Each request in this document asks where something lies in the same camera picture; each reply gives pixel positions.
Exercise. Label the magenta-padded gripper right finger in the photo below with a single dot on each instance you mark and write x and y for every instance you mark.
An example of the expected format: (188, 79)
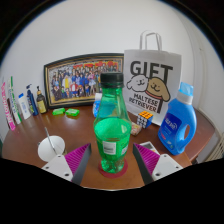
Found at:
(163, 166)

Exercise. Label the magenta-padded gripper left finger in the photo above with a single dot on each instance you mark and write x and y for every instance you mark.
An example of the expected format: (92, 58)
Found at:
(60, 166)

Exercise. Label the green plastic drink bottle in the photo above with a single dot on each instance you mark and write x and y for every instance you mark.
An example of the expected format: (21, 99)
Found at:
(112, 133)

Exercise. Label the white spoon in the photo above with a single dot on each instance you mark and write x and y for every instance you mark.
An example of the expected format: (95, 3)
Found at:
(50, 141)

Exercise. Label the blue detergent bottle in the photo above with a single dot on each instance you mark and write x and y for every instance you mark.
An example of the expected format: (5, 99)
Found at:
(175, 128)

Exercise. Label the small snack packet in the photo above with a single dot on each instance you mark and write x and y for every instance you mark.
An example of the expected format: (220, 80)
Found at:
(136, 129)

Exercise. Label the colourful puzzle cube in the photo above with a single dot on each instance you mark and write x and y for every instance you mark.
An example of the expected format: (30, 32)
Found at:
(145, 119)

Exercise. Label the brown wooden side table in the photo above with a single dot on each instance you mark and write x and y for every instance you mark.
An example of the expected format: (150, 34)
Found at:
(204, 133)

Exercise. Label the small green box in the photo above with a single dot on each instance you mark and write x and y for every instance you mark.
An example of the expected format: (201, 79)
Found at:
(58, 111)
(72, 112)

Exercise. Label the white radiator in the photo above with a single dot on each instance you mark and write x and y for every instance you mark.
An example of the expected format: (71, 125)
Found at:
(218, 148)

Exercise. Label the amber pump bottle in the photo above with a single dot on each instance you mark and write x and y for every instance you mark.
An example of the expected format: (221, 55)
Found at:
(41, 105)

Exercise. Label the dark blue pump bottle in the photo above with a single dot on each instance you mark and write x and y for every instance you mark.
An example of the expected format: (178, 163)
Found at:
(32, 105)

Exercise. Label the white tube bottle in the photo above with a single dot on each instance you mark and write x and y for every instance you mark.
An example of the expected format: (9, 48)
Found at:
(24, 108)

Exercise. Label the blue tissue pack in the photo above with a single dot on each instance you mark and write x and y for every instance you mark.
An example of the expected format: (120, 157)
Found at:
(96, 106)

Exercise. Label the tall pink box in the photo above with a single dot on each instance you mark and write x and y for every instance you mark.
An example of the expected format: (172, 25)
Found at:
(8, 110)

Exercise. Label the tall green white box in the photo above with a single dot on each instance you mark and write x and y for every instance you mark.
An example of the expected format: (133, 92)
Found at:
(15, 103)

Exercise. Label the framed group photo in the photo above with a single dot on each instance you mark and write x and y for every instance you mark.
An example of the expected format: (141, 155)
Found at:
(76, 81)

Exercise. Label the white paper gift bag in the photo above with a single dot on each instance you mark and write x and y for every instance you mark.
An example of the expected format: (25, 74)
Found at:
(151, 66)

